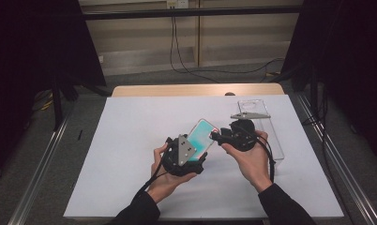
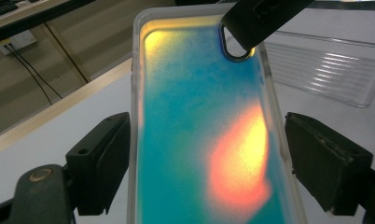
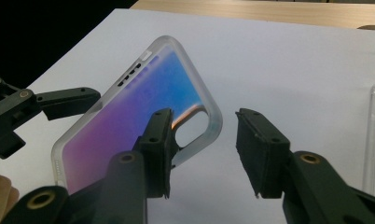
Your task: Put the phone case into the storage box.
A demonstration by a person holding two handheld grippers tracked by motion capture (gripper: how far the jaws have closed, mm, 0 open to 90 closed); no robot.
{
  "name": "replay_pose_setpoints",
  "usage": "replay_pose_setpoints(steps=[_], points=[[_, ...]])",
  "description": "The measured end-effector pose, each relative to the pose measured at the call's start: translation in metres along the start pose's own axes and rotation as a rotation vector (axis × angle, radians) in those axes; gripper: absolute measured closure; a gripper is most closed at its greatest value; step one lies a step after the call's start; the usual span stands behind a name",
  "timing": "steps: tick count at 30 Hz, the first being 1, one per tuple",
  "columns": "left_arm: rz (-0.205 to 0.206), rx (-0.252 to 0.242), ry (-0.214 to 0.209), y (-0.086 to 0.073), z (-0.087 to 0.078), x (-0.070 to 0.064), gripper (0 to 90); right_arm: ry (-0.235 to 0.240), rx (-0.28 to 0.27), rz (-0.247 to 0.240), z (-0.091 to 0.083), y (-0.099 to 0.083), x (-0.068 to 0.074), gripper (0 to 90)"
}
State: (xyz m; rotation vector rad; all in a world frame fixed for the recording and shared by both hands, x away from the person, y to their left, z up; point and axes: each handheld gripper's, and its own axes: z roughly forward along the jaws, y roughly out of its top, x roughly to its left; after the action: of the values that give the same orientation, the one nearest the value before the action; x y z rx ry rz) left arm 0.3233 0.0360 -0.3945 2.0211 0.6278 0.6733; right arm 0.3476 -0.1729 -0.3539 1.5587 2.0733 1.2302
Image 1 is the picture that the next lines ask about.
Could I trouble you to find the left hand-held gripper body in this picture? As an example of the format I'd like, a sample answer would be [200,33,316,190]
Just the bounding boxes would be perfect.
[161,134,207,177]

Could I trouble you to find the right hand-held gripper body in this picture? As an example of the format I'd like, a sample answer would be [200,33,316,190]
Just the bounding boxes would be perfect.
[219,112,272,154]

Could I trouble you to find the blue phone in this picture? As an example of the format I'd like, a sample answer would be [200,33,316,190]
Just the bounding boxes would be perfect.
[186,118,219,162]

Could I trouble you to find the person's right hand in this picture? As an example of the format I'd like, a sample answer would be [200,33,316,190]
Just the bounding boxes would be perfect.
[220,129,274,193]

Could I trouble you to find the person's left hand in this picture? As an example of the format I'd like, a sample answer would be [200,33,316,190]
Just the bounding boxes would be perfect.
[146,143,199,204]

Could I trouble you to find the clear plastic box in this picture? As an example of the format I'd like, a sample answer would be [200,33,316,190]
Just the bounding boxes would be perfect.
[237,98,286,171]

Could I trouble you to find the wooden table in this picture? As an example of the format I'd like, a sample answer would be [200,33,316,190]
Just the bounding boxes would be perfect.
[111,82,285,98]

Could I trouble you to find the white table board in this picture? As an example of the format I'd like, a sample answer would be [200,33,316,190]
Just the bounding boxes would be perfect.
[63,94,345,219]

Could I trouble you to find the black horizontal bar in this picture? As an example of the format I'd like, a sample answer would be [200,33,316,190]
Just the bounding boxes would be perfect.
[83,5,304,21]

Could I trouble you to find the black curtain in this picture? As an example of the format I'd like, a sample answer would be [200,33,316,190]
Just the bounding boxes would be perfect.
[281,0,377,165]
[0,0,107,181]

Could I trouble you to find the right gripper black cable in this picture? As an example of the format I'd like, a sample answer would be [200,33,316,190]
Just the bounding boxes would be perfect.
[253,132,277,184]

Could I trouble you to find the black wall cable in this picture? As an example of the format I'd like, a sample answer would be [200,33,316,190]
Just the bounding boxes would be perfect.
[169,16,221,84]
[173,16,286,76]

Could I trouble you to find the black stand with cables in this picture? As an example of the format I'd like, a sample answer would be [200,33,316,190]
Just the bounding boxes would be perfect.
[300,67,330,128]

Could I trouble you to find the metal floor rail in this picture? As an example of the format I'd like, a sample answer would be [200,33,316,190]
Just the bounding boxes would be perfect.
[294,93,377,225]
[8,104,72,225]

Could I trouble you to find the yellow cable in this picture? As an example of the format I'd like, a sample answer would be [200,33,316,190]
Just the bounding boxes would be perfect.
[39,97,54,112]

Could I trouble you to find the white wall outlet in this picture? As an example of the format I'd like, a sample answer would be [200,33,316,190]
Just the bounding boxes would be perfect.
[166,0,190,9]

